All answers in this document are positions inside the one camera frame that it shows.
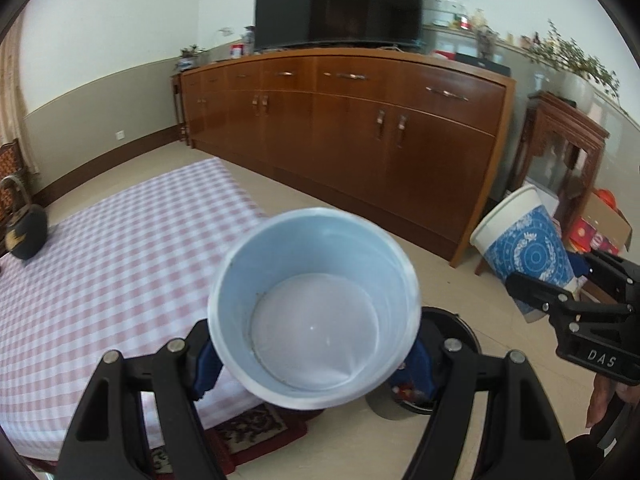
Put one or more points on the patterned red rug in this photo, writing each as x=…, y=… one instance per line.
x=255, y=433

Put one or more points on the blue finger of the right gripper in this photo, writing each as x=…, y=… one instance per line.
x=584, y=264
x=539, y=299

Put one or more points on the black iron teapot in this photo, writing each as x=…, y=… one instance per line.
x=28, y=229

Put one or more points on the cardboard box with red packs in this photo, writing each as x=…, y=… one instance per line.
x=601, y=226

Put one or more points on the black flat television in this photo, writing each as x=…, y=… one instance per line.
x=283, y=24

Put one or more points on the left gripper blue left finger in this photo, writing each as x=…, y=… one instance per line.
x=208, y=367

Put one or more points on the carved wooden side stand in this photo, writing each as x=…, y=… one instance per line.
x=555, y=146

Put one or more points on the small potted succulent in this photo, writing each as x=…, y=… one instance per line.
x=191, y=57

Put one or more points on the light blue plastic tub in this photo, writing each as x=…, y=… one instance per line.
x=313, y=308

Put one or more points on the glass vase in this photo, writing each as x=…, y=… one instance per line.
x=486, y=39

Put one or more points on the long wooden sideboard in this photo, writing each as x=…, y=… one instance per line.
x=408, y=141

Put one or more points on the pink curtain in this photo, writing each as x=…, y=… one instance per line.
x=12, y=104

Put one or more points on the blue white paper cup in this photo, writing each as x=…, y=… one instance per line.
x=519, y=235

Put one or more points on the wooden lattice bench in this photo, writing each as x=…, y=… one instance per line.
x=11, y=165

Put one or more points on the potted green plant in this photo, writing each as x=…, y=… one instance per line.
x=581, y=73

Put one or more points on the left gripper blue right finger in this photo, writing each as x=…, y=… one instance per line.
x=417, y=384

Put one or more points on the person right hand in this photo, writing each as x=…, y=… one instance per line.
x=603, y=391

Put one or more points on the black plastic bucket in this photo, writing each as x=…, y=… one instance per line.
x=437, y=325

